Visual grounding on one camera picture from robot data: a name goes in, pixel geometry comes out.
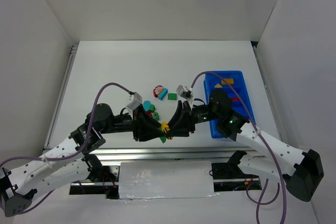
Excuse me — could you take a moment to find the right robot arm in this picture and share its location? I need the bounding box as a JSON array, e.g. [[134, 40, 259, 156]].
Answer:
[[166, 86, 324, 202]]

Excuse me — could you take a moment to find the aluminium frame rail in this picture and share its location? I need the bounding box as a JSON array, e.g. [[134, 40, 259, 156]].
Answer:
[[92, 147, 259, 162]]

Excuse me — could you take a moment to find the light blue long lego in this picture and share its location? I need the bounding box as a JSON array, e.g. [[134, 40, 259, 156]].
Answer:
[[157, 88, 168, 101]]

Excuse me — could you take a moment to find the green curved lego brick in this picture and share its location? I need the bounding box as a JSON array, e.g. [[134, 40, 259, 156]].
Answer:
[[158, 127, 166, 144]]

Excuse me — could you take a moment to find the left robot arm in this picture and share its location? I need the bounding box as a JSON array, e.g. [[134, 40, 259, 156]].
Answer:
[[1, 103, 164, 217]]

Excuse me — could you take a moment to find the green square lego brick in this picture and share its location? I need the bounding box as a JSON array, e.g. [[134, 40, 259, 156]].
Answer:
[[167, 93, 177, 101]]

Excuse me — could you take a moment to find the red flower lego piece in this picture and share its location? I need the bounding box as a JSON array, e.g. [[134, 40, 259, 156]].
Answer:
[[153, 85, 164, 98]]

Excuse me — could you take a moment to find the orange lego brick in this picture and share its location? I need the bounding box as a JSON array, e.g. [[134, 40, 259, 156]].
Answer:
[[221, 78, 235, 86]]

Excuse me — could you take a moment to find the white foil cover plate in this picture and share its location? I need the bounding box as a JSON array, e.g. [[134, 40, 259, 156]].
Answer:
[[119, 161, 215, 199]]

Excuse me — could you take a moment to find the yellow striped lego brick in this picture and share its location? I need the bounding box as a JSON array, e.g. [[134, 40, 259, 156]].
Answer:
[[161, 122, 173, 140]]

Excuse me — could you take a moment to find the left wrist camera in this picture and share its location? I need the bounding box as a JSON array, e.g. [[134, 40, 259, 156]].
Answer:
[[126, 92, 142, 113]]

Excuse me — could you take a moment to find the small green lego brick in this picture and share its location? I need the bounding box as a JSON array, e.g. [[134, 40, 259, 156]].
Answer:
[[149, 105, 155, 112]]

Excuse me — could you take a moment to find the green lego with red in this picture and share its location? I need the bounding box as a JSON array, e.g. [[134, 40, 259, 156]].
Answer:
[[153, 112, 160, 121]]

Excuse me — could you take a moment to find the light blue oval lego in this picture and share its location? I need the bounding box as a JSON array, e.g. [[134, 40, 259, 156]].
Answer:
[[142, 100, 152, 111]]

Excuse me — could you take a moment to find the blue compartment tray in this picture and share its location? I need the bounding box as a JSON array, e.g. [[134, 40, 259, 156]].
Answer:
[[199, 70, 256, 141]]

